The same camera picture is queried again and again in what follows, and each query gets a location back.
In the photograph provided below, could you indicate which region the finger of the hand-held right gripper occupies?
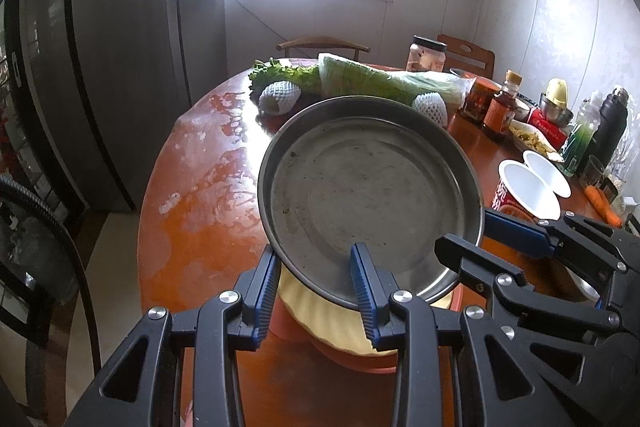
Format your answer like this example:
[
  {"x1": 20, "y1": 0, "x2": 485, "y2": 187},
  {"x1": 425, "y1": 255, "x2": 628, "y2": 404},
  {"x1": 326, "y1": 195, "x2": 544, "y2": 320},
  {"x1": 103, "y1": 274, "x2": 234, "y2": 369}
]
[
  {"x1": 435, "y1": 234, "x2": 626, "y2": 360},
  {"x1": 482, "y1": 209, "x2": 640, "y2": 278}
]

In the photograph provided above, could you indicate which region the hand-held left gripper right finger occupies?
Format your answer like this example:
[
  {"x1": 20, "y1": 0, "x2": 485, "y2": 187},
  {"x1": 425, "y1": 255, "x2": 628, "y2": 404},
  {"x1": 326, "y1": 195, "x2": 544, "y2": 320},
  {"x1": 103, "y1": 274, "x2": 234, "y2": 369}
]
[{"x1": 349, "y1": 243, "x2": 576, "y2": 427}]

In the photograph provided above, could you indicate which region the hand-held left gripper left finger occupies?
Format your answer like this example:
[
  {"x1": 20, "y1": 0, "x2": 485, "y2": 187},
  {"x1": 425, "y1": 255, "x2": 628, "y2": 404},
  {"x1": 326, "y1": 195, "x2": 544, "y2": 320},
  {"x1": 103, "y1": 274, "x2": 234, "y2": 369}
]
[{"x1": 65, "y1": 249, "x2": 283, "y2": 427}]

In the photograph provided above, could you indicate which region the red paper noodle bowl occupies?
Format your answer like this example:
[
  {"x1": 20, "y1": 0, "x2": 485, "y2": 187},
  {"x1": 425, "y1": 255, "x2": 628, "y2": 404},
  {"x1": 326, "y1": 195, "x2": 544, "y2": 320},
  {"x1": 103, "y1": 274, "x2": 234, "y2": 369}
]
[{"x1": 492, "y1": 159, "x2": 563, "y2": 228}]

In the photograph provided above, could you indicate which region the cream shell-shaped plate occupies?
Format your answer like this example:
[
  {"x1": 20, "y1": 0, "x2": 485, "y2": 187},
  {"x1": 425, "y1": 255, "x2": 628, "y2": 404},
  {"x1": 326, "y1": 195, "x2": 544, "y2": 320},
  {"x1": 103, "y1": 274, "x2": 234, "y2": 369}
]
[{"x1": 277, "y1": 269, "x2": 461, "y2": 355}]

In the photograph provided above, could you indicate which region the orange plastic plate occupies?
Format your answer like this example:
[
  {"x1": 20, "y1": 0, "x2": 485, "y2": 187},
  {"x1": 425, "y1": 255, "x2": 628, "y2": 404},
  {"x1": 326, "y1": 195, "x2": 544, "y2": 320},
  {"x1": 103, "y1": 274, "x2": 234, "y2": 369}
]
[{"x1": 270, "y1": 287, "x2": 463, "y2": 375}]

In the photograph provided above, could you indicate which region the white paper bowl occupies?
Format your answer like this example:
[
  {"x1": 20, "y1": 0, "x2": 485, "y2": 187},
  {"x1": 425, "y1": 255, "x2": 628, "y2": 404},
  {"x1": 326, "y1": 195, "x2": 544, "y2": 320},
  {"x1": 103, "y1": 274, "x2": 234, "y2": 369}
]
[{"x1": 522, "y1": 150, "x2": 572, "y2": 198}]

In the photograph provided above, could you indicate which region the large stainless steel bowl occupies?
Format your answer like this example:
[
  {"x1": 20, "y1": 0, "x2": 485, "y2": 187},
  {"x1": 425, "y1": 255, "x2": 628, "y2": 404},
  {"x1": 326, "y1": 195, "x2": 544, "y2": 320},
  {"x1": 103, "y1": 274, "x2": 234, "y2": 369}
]
[{"x1": 567, "y1": 264, "x2": 603, "y2": 305}]

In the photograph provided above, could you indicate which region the stainless steel plate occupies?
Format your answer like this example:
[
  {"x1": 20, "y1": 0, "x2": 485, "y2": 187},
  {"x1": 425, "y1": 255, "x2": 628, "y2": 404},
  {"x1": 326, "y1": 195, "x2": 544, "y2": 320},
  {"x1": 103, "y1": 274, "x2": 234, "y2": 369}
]
[{"x1": 257, "y1": 94, "x2": 486, "y2": 310}]

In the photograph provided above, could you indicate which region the orange carrot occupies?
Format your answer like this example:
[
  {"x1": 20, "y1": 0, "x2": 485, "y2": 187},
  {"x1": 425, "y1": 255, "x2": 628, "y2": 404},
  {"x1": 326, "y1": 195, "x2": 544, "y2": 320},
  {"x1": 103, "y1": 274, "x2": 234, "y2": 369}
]
[{"x1": 585, "y1": 185, "x2": 623, "y2": 228}]

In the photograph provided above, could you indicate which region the white dish of food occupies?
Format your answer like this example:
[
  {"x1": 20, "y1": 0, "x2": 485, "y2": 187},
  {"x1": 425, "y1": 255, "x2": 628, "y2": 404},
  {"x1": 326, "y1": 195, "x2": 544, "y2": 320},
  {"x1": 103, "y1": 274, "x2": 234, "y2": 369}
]
[{"x1": 509, "y1": 121, "x2": 566, "y2": 160}]

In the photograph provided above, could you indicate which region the clear plastic cup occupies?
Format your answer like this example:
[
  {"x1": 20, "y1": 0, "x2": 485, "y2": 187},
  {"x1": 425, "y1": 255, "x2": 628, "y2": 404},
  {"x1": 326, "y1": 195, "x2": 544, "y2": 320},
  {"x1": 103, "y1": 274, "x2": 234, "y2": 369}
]
[{"x1": 580, "y1": 154, "x2": 607, "y2": 190}]

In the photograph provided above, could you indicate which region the red tissue box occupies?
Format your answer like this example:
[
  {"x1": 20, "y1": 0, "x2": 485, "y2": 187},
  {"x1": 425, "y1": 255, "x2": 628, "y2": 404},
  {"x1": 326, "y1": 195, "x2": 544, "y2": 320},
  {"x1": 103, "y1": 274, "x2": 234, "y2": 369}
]
[{"x1": 527, "y1": 108, "x2": 571, "y2": 148}]

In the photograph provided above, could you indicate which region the clear bottle with green liquid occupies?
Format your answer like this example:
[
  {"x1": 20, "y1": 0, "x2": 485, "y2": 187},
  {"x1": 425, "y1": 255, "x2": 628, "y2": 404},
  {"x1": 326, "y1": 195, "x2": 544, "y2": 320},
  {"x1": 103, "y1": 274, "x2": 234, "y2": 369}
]
[{"x1": 559, "y1": 92, "x2": 603, "y2": 178}]

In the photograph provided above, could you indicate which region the bottle with orange cap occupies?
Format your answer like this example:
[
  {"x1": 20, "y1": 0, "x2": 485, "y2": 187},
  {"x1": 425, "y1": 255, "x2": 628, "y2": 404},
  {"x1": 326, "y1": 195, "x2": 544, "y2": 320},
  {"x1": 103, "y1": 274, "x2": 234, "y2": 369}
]
[{"x1": 482, "y1": 69, "x2": 523, "y2": 140}]

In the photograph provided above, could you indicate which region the steel bowl holding yellow cup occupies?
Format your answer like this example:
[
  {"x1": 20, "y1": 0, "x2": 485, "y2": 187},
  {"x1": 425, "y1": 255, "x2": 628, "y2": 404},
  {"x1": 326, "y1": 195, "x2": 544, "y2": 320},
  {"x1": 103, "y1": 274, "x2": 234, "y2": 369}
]
[{"x1": 539, "y1": 99, "x2": 575, "y2": 128}]

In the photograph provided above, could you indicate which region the red chili sauce jar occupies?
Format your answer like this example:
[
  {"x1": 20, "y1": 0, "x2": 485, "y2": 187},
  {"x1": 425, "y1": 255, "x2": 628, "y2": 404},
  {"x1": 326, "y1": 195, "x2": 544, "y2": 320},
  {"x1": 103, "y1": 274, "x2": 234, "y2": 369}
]
[{"x1": 460, "y1": 79, "x2": 501, "y2": 122}]

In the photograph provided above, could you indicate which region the clear plastic bag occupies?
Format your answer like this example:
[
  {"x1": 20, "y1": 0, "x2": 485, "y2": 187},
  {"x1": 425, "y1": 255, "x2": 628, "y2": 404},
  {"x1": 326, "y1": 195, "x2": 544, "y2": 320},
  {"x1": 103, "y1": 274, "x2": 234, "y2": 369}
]
[{"x1": 617, "y1": 117, "x2": 640, "y2": 198}]

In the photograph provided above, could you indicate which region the fruit in white foam net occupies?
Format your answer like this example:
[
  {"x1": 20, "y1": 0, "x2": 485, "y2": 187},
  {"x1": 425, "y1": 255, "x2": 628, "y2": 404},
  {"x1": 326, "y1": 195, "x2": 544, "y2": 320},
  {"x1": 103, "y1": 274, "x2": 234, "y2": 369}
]
[
  {"x1": 412, "y1": 91, "x2": 449, "y2": 126},
  {"x1": 257, "y1": 80, "x2": 303, "y2": 116}
]

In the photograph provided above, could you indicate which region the black thermos flask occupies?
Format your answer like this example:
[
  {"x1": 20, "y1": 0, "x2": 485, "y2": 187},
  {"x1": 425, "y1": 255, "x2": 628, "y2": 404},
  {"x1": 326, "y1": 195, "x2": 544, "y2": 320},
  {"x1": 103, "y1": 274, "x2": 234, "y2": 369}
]
[{"x1": 597, "y1": 86, "x2": 630, "y2": 158}]

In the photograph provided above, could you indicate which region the wooden chair with panel back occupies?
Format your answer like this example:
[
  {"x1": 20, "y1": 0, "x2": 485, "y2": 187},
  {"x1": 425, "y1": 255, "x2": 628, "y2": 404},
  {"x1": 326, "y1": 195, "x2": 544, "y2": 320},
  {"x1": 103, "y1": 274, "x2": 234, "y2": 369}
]
[{"x1": 437, "y1": 34, "x2": 496, "y2": 78}]

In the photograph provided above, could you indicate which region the clear jar with black lid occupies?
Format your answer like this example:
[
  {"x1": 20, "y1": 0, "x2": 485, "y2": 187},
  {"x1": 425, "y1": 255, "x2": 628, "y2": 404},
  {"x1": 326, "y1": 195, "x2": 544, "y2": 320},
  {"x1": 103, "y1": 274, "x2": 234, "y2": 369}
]
[{"x1": 406, "y1": 35, "x2": 448, "y2": 72}]

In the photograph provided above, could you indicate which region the wrapped napa cabbage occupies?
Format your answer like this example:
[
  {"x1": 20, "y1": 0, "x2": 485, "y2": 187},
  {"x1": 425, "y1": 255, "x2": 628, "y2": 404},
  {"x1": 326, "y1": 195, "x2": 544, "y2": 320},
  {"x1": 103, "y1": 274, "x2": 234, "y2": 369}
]
[{"x1": 317, "y1": 53, "x2": 476, "y2": 108}]

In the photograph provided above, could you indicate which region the green lettuce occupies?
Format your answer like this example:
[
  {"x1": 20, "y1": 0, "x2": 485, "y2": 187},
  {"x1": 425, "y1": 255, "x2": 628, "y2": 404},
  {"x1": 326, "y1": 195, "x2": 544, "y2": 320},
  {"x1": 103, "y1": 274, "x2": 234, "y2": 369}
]
[{"x1": 248, "y1": 58, "x2": 323, "y2": 98}]

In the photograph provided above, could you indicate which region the wooden chair with curved back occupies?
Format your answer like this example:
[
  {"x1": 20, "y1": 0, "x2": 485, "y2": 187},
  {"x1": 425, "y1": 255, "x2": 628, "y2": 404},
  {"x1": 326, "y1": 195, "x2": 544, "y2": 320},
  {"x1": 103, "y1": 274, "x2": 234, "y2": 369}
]
[{"x1": 276, "y1": 36, "x2": 371, "y2": 60}]

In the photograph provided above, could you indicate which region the dark grey refrigerator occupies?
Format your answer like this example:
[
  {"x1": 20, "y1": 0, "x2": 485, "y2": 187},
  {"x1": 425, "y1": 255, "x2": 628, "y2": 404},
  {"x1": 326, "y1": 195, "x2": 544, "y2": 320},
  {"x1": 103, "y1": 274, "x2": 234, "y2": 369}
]
[{"x1": 0, "y1": 0, "x2": 193, "y2": 258}]

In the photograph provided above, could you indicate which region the black cable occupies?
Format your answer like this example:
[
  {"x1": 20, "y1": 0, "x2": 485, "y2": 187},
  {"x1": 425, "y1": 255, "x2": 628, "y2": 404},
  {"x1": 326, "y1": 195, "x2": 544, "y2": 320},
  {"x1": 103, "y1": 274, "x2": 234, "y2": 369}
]
[{"x1": 0, "y1": 177, "x2": 103, "y2": 358}]

